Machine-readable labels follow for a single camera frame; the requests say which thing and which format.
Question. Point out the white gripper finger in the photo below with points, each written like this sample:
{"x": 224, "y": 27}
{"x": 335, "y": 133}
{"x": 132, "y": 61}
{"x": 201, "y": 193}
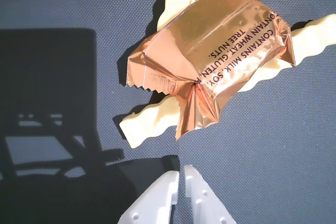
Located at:
{"x": 152, "y": 203}
{"x": 204, "y": 203}

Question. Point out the metallic foil wrapped candy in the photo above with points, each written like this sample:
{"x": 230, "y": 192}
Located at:
{"x": 210, "y": 37}

